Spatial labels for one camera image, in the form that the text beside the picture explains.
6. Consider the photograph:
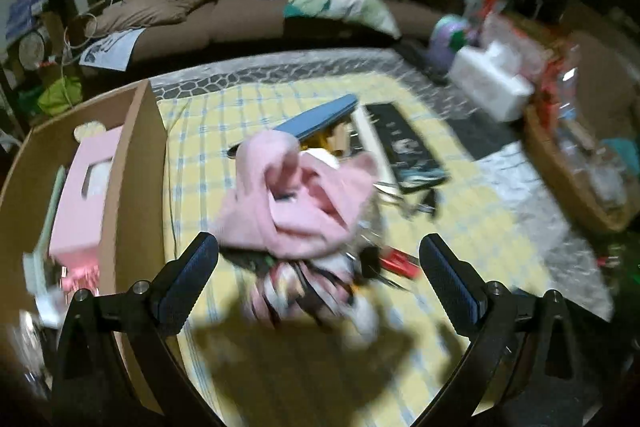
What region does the pink cloth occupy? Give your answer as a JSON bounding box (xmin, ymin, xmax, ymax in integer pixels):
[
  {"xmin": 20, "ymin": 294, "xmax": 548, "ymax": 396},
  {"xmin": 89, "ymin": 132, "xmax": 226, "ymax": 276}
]
[{"xmin": 210, "ymin": 143, "xmax": 378, "ymax": 260}]

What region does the cardboard box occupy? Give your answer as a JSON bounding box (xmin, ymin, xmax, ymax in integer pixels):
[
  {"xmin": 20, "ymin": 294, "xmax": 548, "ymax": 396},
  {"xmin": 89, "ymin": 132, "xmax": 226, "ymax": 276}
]
[{"xmin": 0, "ymin": 78, "xmax": 202, "ymax": 417}]

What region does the red lipstick tube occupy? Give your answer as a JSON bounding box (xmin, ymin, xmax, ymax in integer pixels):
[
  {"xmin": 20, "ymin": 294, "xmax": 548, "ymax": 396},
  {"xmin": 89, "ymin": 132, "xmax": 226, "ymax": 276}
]
[{"xmin": 380, "ymin": 248, "xmax": 420, "ymax": 280}]

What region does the yellow plaid tablecloth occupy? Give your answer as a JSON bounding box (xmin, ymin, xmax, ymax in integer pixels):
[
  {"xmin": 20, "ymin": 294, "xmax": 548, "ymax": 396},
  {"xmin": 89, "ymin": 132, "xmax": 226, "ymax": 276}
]
[{"xmin": 150, "ymin": 48, "xmax": 616, "ymax": 427}]

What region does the pink tissue box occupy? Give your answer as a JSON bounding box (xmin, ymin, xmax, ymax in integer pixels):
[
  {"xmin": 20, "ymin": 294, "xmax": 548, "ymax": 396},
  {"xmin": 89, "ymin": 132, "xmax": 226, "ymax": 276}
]
[{"xmin": 49, "ymin": 126, "xmax": 122, "ymax": 270}]

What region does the patterned pink black scarf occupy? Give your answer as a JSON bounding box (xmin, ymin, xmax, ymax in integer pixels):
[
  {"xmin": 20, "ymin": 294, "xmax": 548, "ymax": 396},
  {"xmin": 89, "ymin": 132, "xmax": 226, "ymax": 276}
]
[{"xmin": 243, "ymin": 253, "xmax": 380, "ymax": 345}]

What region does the wicker basket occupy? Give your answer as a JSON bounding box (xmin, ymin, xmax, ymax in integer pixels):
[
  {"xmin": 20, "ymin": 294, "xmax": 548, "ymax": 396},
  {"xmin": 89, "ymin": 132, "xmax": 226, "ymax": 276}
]
[{"xmin": 523, "ymin": 104, "xmax": 639, "ymax": 235}]

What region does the white nail buffer stick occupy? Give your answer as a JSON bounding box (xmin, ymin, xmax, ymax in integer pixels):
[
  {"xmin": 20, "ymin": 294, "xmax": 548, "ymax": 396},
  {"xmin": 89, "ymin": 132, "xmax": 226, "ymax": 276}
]
[{"xmin": 352, "ymin": 104, "xmax": 395, "ymax": 184}]

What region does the blue nail file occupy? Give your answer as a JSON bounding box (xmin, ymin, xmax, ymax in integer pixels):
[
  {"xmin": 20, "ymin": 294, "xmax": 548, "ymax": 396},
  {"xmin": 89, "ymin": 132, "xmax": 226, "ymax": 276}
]
[{"xmin": 227, "ymin": 93, "xmax": 358, "ymax": 158}]

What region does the white tissue box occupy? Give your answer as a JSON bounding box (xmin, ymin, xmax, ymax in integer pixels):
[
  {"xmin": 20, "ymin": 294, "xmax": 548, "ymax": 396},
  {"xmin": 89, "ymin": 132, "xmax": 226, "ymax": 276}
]
[{"xmin": 447, "ymin": 42, "xmax": 534, "ymax": 122}]

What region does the white paper sheet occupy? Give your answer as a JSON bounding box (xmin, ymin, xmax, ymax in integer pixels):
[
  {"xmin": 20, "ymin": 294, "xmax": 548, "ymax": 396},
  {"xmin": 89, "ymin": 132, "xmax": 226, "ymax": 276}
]
[{"xmin": 79, "ymin": 28, "xmax": 144, "ymax": 72}]

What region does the purple round toy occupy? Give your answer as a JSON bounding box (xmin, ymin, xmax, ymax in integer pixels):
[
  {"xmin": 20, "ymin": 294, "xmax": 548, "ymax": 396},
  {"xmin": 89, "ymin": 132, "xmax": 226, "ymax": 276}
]
[{"xmin": 427, "ymin": 14, "xmax": 474, "ymax": 72}]

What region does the brown cushion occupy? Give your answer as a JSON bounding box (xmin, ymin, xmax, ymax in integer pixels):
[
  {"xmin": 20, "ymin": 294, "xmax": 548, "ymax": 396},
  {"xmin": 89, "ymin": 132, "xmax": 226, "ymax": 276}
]
[{"xmin": 85, "ymin": 0, "xmax": 212, "ymax": 38}]

